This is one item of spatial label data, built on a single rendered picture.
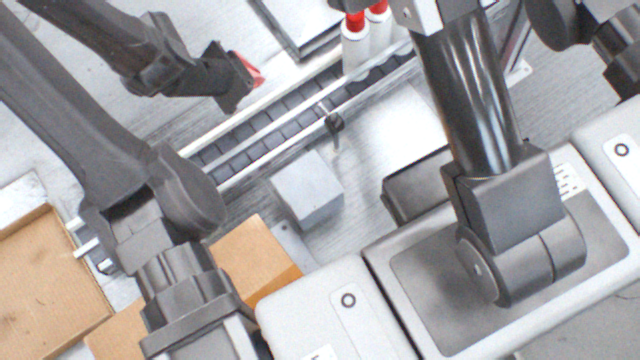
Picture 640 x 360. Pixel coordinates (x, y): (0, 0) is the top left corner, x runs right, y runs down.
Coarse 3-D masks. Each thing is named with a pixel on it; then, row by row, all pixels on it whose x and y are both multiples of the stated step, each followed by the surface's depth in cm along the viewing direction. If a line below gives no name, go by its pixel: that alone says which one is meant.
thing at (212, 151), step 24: (336, 72) 130; (384, 72) 129; (288, 96) 129; (312, 96) 128; (336, 96) 128; (264, 120) 127; (312, 120) 127; (216, 144) 127; (264, 144) 126; (240, 168) 125; (96, 264) 121
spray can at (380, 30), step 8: (384, 0) 111; (368, 8) 114; (376, 8) 112; (384, 8) 113; (368, 16) 114; (376, 16) 114; (384, 16) 114; (376, 24) 115; (384, 24) 115; (376, 32) 118; (384, 32) 118; (376, 40) 120; (384, 40) 121; (376, 48) 123; (384, 48) 124
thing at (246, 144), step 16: (400, 48) 122; (368, 64) 121; (352, 80) 121; (320, 96) 119; (288, 112) 119; (272, 128) 118; (240, 144) 117; (224, 160) 117; (96, 240) 113; (80, 256) 113
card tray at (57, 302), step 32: (32, 224) 129; (0, 256) 127; (32, 256) 127; (64, 256) 126; (0, 288) 125; (32, 288) 125; (64, 288) 124; (96, 288) 124; (0, 320) 123; (32, 320) 123; (64, 320) 122; (96, 320) 118; (0, 352) 121; (32, 352) 121
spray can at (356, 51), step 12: (360, 12) 110; (348, 24) 111; (360, 24) 111; (348, 36) 114; (360, 36) 113; (348, 48) 117; (360, 48) 116; (348, 60) 121; (360, 60) 121; (348, 72) 126
